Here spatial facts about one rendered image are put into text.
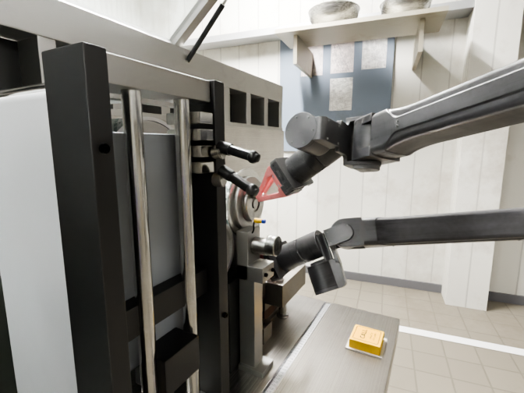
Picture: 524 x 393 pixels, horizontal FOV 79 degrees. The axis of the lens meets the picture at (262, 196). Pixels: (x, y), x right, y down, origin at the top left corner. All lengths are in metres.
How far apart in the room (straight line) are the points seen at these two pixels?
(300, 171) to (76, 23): 0.56
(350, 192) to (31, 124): 2.99
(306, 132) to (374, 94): 2.74
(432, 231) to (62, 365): 0.63
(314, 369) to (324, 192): 2.65
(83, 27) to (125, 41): 0.10
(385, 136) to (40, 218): 0.47
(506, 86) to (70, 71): 0.36
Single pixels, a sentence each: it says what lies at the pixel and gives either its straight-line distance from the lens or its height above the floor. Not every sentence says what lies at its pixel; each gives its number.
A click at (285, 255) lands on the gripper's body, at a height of 1.14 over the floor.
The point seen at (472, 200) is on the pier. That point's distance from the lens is 3.08.
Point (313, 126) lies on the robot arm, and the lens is 0.49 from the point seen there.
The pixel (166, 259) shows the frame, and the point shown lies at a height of 1.25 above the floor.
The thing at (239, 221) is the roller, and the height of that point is 1.22.
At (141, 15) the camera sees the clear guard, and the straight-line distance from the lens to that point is 0.95.
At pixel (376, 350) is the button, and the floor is 0.91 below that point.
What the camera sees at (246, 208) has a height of 1.25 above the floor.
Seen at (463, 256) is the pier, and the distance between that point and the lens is 3.18.
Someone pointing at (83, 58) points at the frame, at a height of 1.43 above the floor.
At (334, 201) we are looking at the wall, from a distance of 3.29.
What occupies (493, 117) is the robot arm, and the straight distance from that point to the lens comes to 0.39.
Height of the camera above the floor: 1.37
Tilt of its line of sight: 9 degrees down
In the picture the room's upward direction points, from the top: straight up
